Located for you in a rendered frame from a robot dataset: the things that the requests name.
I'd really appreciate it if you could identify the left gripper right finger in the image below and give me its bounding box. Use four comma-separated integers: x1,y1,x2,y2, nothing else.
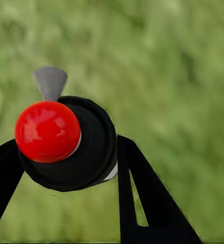
117,136,203,244

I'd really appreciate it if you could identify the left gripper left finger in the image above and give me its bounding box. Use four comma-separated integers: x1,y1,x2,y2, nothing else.
0,139,24,218

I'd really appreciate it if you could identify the pesticide atomizer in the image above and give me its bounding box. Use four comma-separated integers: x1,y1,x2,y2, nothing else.
14,67,118,192

